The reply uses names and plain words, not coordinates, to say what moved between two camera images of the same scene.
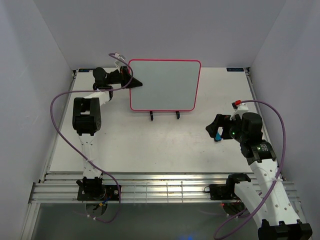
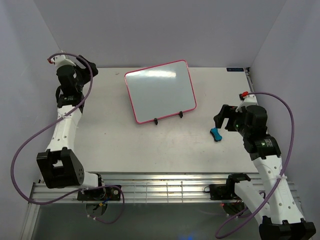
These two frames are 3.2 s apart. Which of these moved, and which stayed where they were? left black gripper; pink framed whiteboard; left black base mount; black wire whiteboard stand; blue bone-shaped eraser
Moved: black wire whiteboard stand; pink framed whiteboard; left black gripper
Stayed: blue bone-shaped eraser; left black base mount
